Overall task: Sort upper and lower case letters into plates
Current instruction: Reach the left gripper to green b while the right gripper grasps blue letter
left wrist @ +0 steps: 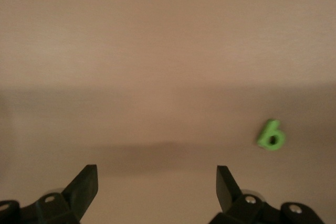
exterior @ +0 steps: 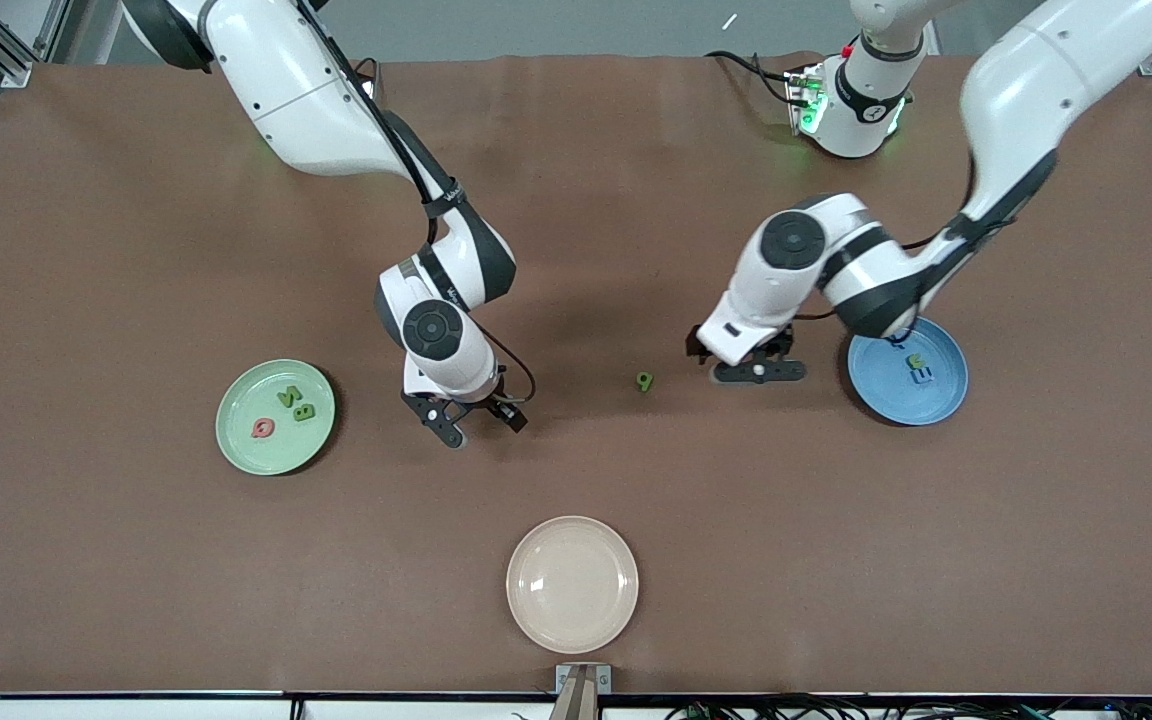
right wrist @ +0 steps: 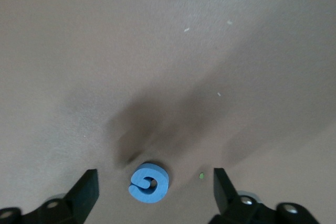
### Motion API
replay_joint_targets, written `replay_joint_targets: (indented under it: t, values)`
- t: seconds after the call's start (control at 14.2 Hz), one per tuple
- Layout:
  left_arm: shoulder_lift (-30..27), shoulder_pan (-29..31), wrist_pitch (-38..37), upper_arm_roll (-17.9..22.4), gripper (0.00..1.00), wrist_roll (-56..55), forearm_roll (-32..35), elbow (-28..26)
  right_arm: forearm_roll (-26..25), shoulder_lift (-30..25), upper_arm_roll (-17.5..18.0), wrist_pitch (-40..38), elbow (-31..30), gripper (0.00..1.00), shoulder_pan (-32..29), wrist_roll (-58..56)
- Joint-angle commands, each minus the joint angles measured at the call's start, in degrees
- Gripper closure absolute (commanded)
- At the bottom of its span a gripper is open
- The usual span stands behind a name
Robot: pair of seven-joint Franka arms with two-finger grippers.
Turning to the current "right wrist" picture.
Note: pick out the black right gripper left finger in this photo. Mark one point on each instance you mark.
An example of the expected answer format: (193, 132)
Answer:
(84, 192)

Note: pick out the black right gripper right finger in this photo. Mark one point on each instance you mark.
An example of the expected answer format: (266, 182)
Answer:
(224, 193)

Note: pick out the blue letter G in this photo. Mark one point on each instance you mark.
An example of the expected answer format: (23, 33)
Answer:
(162, 184)

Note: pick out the brown table cover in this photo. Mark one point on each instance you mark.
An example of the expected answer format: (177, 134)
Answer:
(131, 51)

